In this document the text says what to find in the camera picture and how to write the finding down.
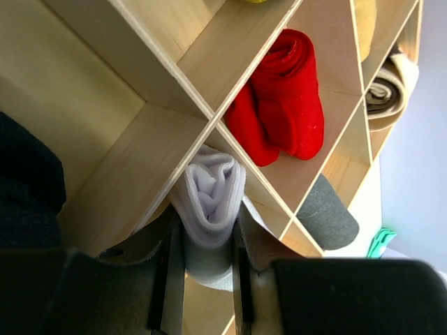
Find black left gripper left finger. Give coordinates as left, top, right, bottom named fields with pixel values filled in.
left=62, top=205, right=184, bottom=334

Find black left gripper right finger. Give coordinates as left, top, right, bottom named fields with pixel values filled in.
left=232, top=204, right=300, bottom=334

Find white sock black stripes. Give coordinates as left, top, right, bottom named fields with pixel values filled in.
left=168, top=145, right=264, bottom=292

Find dark grey rolled sock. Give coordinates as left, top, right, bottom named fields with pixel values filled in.
left=297, top=174, right=360, bottom=251

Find mint green patterned sock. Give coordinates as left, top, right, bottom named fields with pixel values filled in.
left=366, top=228, right=397, bottom=259

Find red rolled sock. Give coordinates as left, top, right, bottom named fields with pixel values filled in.
left=224, top=29, right=325, bottom=167

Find dark navy rolled sock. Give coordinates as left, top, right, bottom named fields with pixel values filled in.
left=1, top=113, right=66, bottom=248

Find wooden compartment tray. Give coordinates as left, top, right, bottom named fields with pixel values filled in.
left=0, top=0, right=425, bottom=335

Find cream brown rolled sock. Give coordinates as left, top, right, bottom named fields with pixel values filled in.
left=365, top=45, right=420, bottom=132

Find mustard yellow rolled sock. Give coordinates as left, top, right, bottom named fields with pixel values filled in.
left=245, top=0, right=268, bottom=4

